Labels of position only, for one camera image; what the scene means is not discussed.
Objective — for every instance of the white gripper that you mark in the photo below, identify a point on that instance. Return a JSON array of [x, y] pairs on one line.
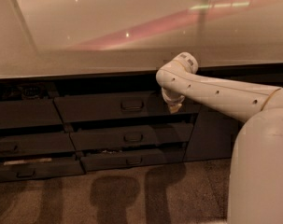
[[173, 99]]

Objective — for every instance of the dark cabinet door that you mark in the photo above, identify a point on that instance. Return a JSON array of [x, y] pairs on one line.
[[212, 137]]

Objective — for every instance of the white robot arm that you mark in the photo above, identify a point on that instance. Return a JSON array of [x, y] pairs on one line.
[[256, 174]]

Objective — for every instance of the dark counter cabinet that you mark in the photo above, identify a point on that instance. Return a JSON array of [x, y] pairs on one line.
[[51, 88]]

